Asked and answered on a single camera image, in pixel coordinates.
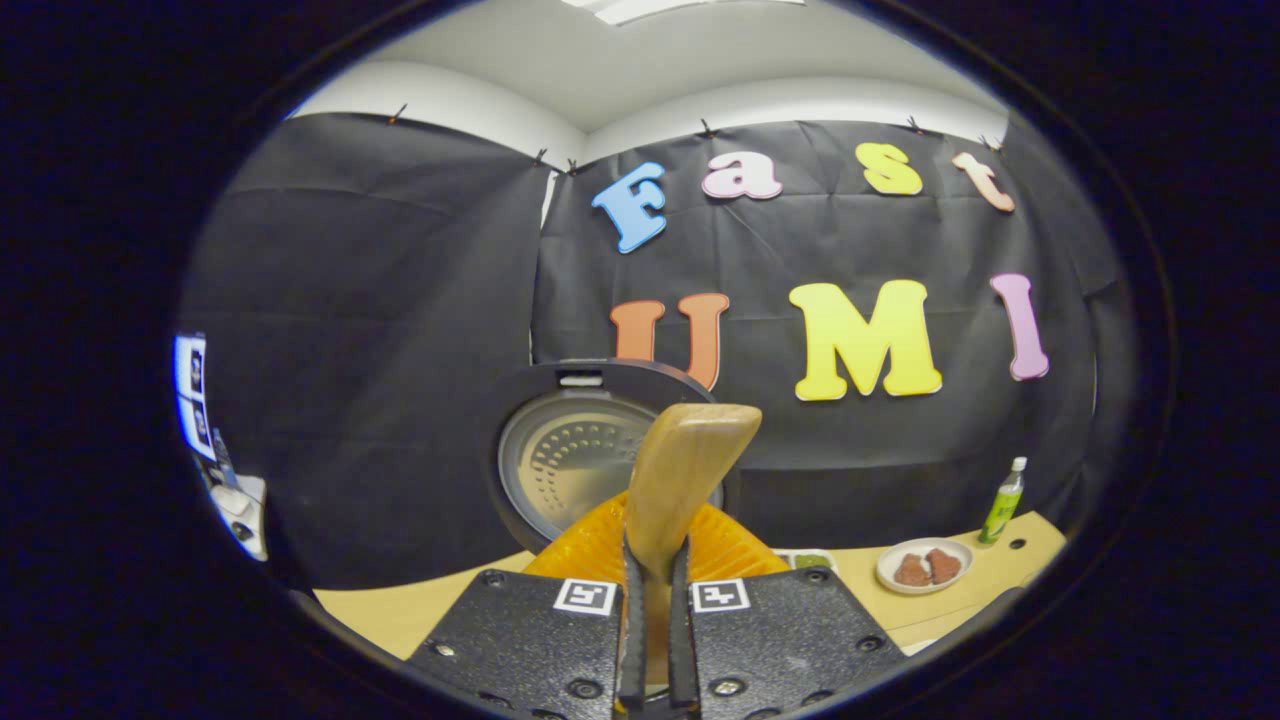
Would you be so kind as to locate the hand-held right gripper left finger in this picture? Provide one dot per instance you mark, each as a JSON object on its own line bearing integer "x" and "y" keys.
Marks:
{"x": 632, "y": 650}

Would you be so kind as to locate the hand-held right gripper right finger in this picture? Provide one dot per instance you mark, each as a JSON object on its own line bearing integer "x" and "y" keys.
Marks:
{"x": 682, "y": 650}

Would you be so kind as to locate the wooden spoon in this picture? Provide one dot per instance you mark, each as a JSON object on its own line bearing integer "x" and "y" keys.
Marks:
{"x": 685, "y": 470}

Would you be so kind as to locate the black rice cooker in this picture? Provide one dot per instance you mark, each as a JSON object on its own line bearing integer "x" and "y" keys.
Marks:
{"x": 560, "y": 460}

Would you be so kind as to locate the brown meat piece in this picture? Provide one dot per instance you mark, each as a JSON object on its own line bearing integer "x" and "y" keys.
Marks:
{"x": 911, "y": 571}
{"x": 943, "y": 565}

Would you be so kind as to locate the white round plate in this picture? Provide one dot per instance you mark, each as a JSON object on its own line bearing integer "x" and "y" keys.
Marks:
{"x": 925, "y": 585}

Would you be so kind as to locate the green drink bottle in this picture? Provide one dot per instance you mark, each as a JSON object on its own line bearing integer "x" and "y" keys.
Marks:
{"x": 1002, "y": 505}

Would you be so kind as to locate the black computer mouse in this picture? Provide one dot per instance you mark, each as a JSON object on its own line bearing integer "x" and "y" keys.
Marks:
{"x": 243, "y": 531}

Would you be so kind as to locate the white side desk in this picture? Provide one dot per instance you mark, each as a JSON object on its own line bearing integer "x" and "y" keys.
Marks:
{"x": 235, "y": 505}

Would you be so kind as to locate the black backdrop cloth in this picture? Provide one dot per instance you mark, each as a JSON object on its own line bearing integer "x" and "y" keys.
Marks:
{"x": 380, "y": 300}

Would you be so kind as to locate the large ceiling light panel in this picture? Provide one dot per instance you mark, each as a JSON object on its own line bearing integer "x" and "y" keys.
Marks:
{"x": 660, "y": 8}

